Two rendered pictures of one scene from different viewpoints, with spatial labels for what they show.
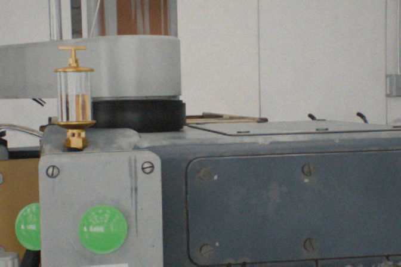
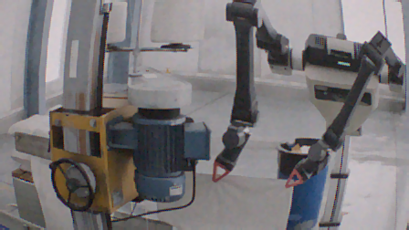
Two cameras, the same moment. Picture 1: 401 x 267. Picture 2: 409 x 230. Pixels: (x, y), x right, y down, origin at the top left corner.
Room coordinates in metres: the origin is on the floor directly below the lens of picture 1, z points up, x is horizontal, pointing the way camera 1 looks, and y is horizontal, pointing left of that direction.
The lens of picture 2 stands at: (2.56, 1.30, 1.70)
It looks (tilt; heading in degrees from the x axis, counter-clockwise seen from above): 11 degrees down; 208
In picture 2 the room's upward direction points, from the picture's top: 1 degrees clockwise
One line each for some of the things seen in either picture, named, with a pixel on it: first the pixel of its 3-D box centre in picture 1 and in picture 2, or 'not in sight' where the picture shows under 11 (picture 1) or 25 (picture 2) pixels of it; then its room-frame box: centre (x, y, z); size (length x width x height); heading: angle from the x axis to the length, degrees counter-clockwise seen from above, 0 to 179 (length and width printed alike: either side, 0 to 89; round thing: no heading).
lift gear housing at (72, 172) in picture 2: not in sight; (79, 180); (1.18, 0.13, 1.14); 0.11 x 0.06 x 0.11; 100
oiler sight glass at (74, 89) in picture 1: (74, 96); not in sight; (0.56, 0.09, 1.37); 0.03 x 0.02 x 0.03; 100
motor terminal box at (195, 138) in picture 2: not in sight; (195, 145); (0.92, 0.40, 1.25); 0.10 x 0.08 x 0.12; 35
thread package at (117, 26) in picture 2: not in sight; (108, 21); (0.89, 0.02, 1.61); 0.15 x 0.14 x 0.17; 100
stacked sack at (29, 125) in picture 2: not in sight; (32, 127); (-1.12, -2.49, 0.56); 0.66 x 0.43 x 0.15; 8
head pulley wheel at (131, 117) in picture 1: (135, 115); not in sight; (0.69, 0.06, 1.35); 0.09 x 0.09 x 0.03
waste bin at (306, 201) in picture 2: not in sight; (301, 187); (-1.61, -0.10, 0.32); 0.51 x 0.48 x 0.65; 10
